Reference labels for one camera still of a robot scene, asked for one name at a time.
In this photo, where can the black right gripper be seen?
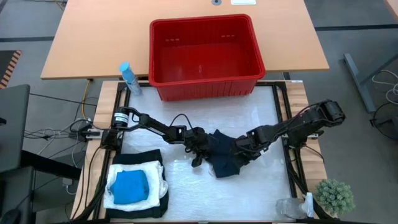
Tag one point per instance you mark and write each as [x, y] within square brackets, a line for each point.
[248, 147]

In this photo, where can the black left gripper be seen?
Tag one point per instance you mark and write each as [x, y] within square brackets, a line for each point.
[202, 143]

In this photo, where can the dark navy garment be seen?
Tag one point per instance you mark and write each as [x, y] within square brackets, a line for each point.
[225, 165]

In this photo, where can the white garment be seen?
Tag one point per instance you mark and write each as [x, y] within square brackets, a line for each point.
[155, 174]

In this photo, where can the dark denim jeans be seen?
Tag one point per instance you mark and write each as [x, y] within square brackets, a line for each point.
[136, 157]

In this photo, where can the blue garment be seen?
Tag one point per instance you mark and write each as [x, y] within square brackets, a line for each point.
[129, 186]

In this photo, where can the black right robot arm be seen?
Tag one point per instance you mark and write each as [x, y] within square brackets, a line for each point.
[295, 124]

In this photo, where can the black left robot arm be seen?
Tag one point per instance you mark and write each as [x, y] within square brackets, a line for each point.
[155, 126]

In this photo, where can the red plastic laundry bin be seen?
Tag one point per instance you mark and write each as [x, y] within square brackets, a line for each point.
[174, 84]

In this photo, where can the clear spray bottle white trigger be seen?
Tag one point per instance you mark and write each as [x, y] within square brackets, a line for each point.
[290, 208]

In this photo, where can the small green potted plant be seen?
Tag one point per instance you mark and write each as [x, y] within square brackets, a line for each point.
[335, 196]

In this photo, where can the blue air freshener spray bottle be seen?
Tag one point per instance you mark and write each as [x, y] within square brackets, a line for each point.
[130, 77]

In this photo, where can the grey metal desk leg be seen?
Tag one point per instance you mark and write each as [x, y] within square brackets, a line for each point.
[357, 81]

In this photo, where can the white power adapter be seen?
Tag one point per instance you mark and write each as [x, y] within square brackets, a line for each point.
[67, 182]

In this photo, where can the white paper sheet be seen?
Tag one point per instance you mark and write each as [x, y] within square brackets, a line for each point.
[242, 2]

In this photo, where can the black side desk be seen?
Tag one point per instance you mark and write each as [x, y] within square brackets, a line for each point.
[46, 165]

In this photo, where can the orange wooden desk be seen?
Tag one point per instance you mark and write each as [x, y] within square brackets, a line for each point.
[393, 6]
[93, 37]

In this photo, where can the black computer mouse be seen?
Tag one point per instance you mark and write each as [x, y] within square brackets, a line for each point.
[11, 216]

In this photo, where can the black metal table frame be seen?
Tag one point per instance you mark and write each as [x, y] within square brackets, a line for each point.
[289, 180]

